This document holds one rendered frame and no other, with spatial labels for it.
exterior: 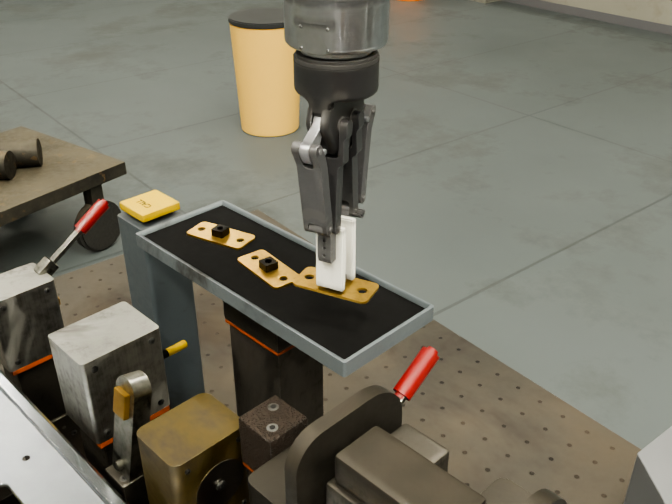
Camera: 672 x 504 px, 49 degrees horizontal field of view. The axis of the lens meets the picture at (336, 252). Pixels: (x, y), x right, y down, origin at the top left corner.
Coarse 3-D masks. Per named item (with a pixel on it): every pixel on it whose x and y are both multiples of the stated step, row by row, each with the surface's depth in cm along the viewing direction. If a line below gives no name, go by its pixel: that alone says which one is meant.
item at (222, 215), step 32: (192, 224) 96; (224, 224) 96; (256, 224) 96; (192, 256) 89; (224, 256) 89; (288, 256) 89; (256, 288) 83; (288, 288) 83; (384, 288) 83; (288, 320) 78; (320, 320) 78; (352, 320) 78; (384, 320) 78; (352, 352) 73
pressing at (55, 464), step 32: (0, 384) 93; (0, 416) 88; (32, 416) 88; (0, 448) 84; (32, 448) 84; (64, 448) 83; (0, 480) 80; (32, 480) 80; (64, 480) 80; (96, 480) 79
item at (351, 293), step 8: (304, 272) 78; (312, 272) 78; (296, 280) 76; (304, 280) 76; (312, 280) 76; (352, 280) 76; (360, 280) 76; (304, 288) 76; (312, 288) 75; (320, 288) 75; (328, 288) 75; (352, 288) 75; (360, 288) 75; (368, 288) 75; (376, 288) 75; (336, 296) 74; (344, 296) 74; (352, 296) 74; (360, 296) 74; (368, 296) 74
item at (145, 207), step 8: (152, 192) 105; (160, 192) 105; (128, 200) 102; (136, 200) 102; (144, 200) 102; (152, 200) 102; (160, 200) 102; (168, 200) 102; (120, 208) 102; (128, 208) 101; (136, 208) 100; (144, 208) 100; (152, 208) 100; (160, 208) 100; (168, 208) 101; (176, 208) 102; (136, 216) 100; (144, 216) 99; (152, 216) 100
